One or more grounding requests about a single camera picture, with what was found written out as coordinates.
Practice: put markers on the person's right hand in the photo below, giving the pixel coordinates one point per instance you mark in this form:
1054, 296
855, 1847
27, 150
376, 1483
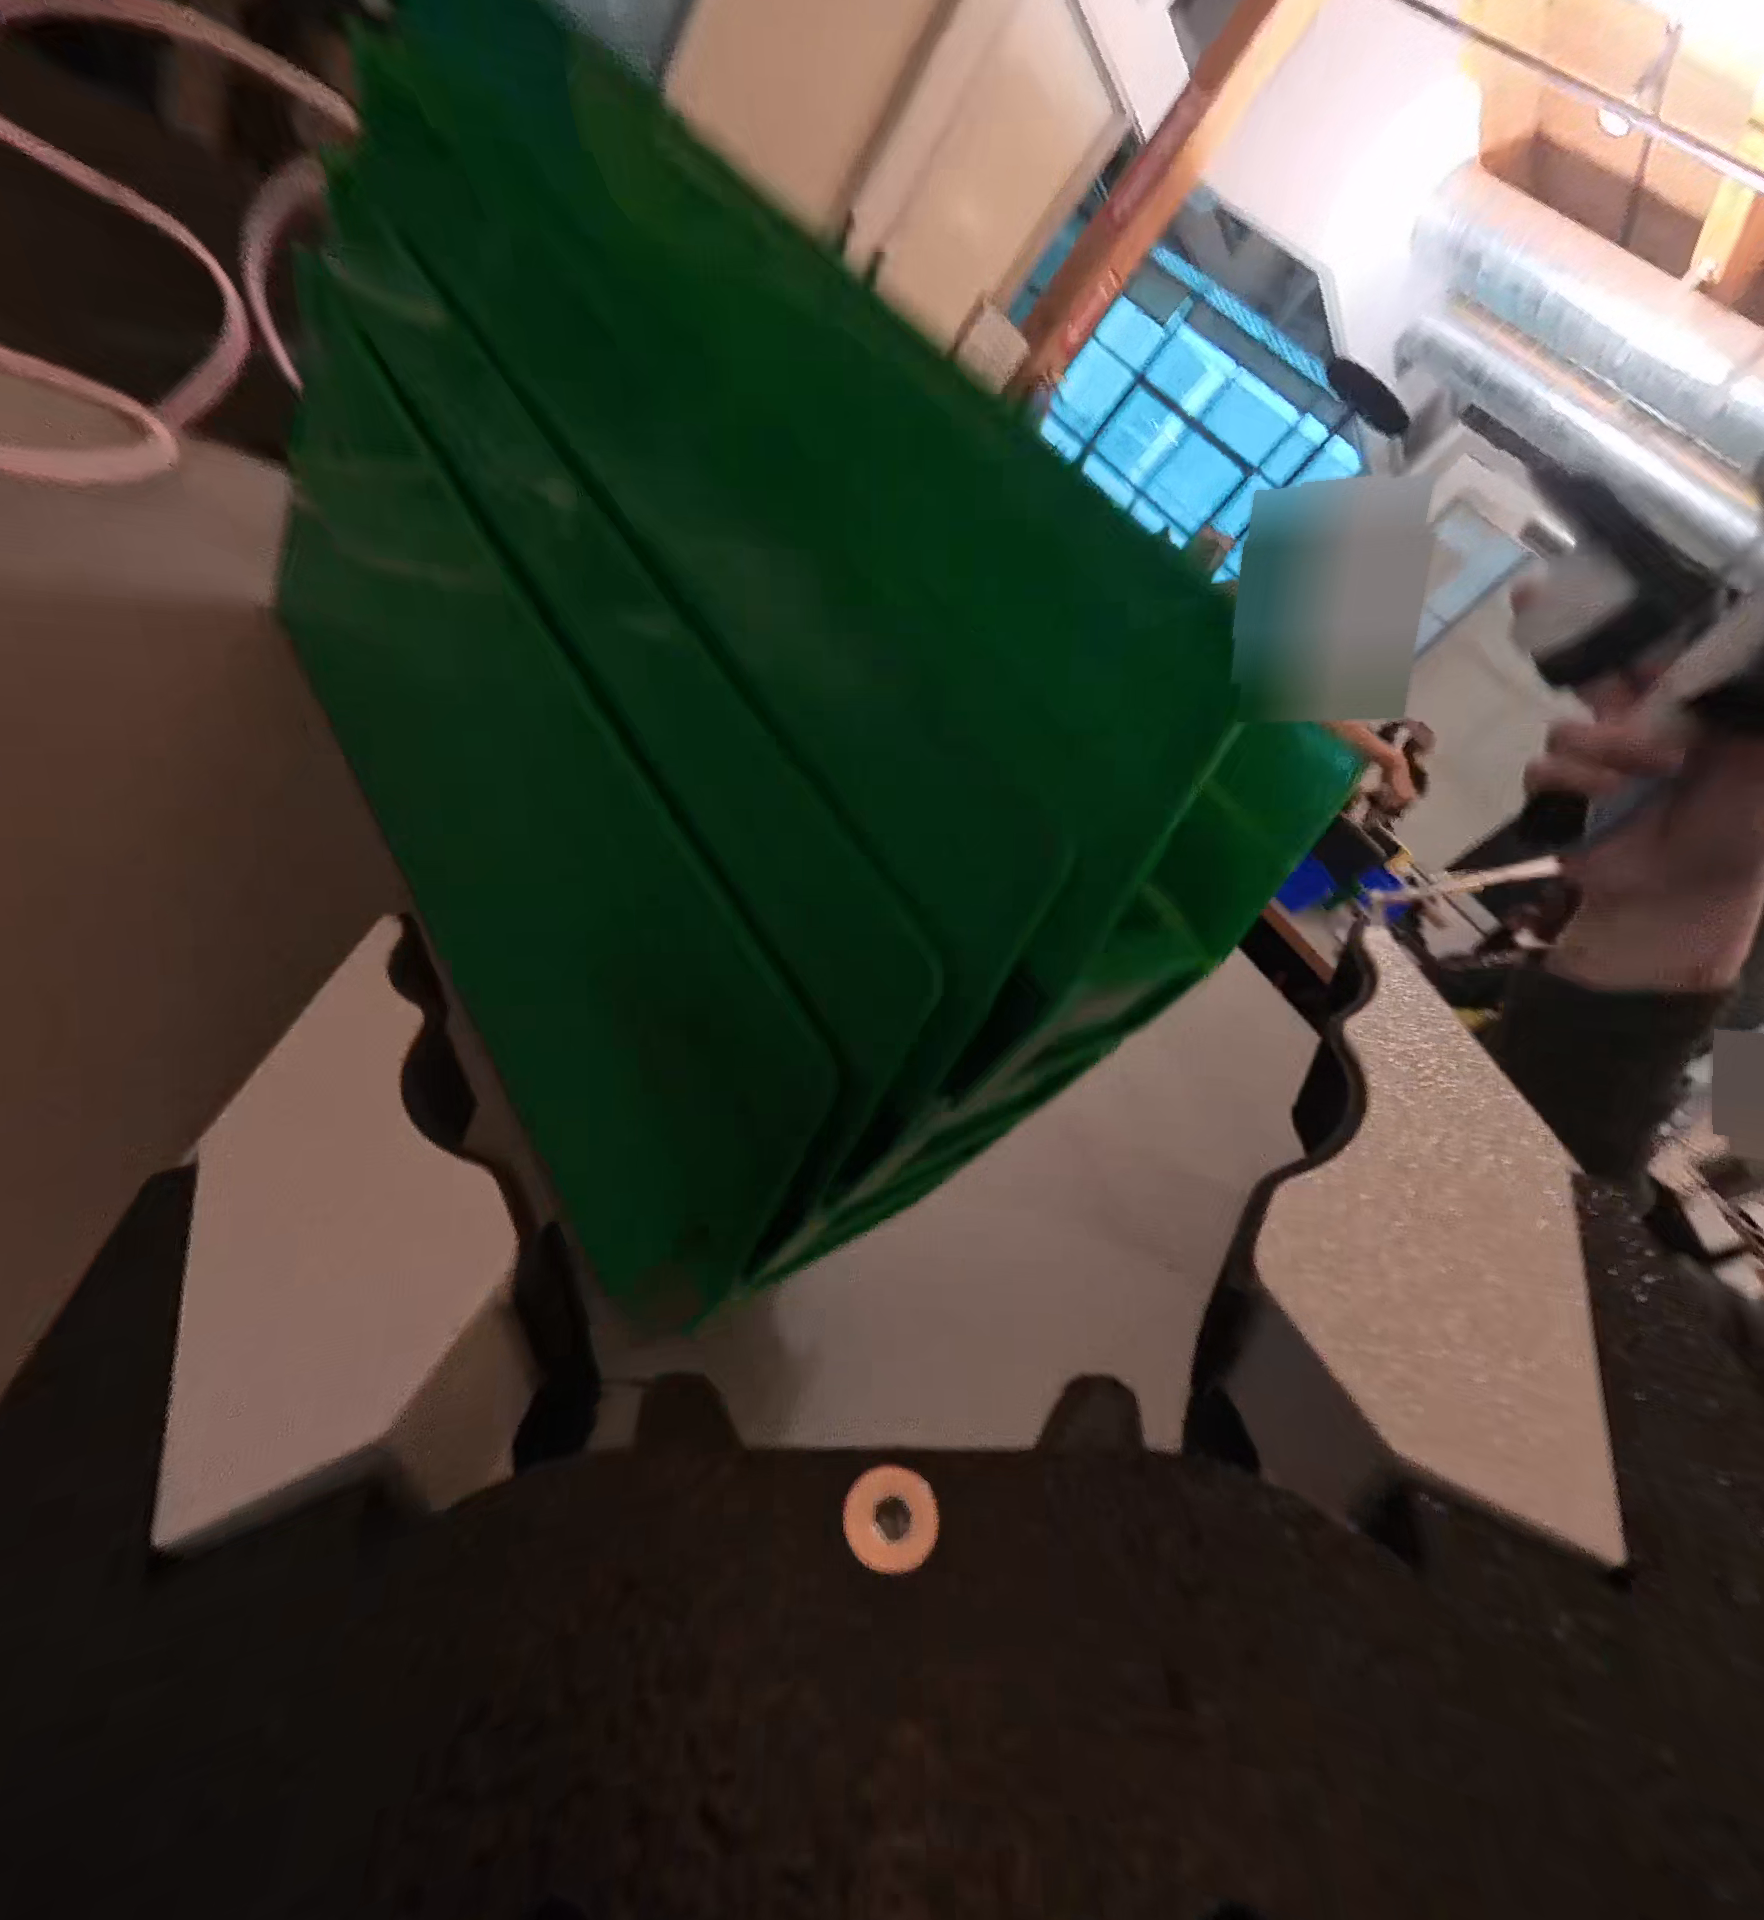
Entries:
1676, 855

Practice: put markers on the white door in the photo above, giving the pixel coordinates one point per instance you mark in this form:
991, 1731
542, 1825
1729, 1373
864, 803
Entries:
942, 135

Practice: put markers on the wooden support post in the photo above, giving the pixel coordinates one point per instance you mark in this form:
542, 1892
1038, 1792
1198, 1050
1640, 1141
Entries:
1152, 194

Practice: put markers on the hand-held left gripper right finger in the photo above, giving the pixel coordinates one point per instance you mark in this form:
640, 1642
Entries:
1436, 1304

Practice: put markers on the silver air duct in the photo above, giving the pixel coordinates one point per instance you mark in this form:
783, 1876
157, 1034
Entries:
1602, 390

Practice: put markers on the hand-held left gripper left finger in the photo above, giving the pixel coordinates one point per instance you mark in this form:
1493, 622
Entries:
327, 1291

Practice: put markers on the black sprinkler pipe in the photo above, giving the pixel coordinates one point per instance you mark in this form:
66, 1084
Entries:
1647, 104

